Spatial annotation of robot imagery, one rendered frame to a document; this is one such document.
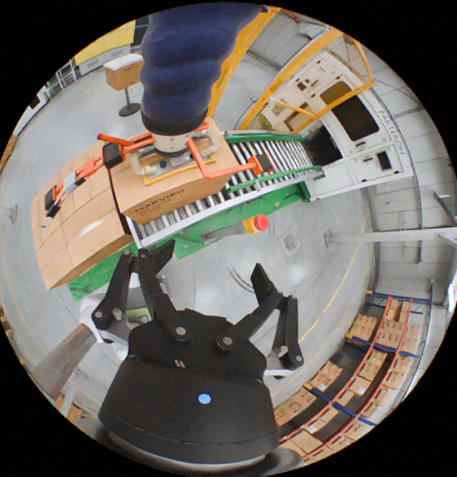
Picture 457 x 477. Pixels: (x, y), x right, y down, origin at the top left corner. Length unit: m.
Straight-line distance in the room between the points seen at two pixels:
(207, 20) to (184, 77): 0.15
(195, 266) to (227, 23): 1.66
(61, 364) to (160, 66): 0.81
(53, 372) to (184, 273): 1.44
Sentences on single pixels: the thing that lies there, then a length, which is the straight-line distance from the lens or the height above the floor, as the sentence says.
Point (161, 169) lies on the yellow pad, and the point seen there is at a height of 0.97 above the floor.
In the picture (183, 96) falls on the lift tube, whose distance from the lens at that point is 0.41.
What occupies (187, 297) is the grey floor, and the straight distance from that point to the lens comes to 1.63.
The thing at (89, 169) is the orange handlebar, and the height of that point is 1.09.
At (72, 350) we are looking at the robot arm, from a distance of 0.65.
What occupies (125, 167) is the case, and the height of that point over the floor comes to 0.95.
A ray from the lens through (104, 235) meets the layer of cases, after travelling 1.13.
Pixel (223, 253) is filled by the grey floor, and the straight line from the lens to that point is 1.60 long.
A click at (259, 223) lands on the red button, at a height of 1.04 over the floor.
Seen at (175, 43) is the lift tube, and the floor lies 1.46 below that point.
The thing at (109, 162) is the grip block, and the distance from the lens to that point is 0.57.
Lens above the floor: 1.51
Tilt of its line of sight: 70 degrees down
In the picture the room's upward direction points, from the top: 86 degrees clockwise
